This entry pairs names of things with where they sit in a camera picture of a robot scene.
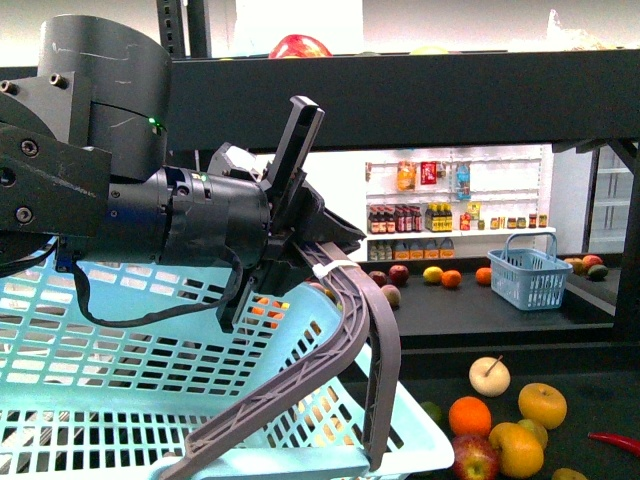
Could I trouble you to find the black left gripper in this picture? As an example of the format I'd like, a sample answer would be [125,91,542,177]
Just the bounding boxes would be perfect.
[102,95,364,333]

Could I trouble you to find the grey basket handle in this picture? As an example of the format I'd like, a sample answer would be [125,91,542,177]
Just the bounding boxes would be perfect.
[159,243,401,479]

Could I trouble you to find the light teal shopping basket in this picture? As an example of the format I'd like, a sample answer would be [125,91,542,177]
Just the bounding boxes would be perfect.
[1,259,454,479]

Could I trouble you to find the peach on middle shelf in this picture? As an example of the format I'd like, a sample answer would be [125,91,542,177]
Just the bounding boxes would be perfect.
[381,284,402,309]

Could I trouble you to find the yellow lemon middle shelf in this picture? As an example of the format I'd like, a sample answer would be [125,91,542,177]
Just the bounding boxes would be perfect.
[422,266,444,285]

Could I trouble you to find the orange beside lemon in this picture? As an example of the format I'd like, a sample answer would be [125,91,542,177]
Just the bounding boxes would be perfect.
[441,270,462,289]

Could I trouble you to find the large red apple top shelf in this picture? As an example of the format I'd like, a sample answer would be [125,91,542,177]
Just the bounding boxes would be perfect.
[268,34,333,59]

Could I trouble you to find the white background grocery shelf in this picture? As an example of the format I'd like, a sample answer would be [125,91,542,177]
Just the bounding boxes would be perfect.
[355,145,553,261]

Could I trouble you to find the orange mandarin front shelf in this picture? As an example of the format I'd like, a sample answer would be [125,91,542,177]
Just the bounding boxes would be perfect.
[448,396,493,437]

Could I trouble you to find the dark red apple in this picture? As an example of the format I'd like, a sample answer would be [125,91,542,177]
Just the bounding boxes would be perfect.
[388,264,410,288]

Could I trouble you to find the small blue plastic basket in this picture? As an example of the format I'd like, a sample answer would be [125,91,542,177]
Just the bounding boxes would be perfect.
[487,232,573,312]

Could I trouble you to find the white pear with stem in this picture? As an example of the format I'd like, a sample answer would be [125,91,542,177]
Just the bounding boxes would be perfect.
[468,356,511,398]

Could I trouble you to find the red yellow apple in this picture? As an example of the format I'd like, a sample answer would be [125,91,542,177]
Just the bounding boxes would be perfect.
[452,434,499,480]

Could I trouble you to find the yellow apple right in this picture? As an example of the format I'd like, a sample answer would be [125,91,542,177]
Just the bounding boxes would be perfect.
[518,383,568,430]

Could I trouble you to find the yellow orange fruit front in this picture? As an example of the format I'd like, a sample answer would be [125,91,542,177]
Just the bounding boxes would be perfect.
[489,422,544,479]

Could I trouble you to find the small yellow brown fruit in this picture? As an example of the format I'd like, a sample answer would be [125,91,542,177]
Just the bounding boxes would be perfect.
[551,467,588,480]

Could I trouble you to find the red chili pepper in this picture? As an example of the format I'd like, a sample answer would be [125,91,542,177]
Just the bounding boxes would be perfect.
[587,432,640,458]

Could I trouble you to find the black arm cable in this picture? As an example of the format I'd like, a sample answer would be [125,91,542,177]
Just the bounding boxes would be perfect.
[69,244,245,329]

